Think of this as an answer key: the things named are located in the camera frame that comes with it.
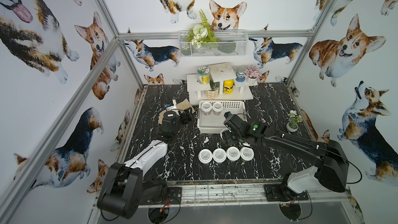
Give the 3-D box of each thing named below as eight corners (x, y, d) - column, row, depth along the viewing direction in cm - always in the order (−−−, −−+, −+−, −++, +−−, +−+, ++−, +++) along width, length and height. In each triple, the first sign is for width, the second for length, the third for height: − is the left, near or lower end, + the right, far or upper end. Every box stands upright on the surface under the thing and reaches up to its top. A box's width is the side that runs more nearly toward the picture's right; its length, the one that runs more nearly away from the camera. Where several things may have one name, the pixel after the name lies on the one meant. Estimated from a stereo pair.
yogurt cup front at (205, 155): (197, 162, 86) (196, 157, 80) (203, 151, 90) (202, 146, 84) (207, 168, 84) (207, 163, 78) (213, 157, 88) (213, 152, 82)
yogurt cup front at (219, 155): (212, 165, 85) (213, 160, 79) (212, 153, 89) (212, 148, 83) (225, 165, 85) (226, 160, 79) (224, 153, 89) (225, 148, 83)
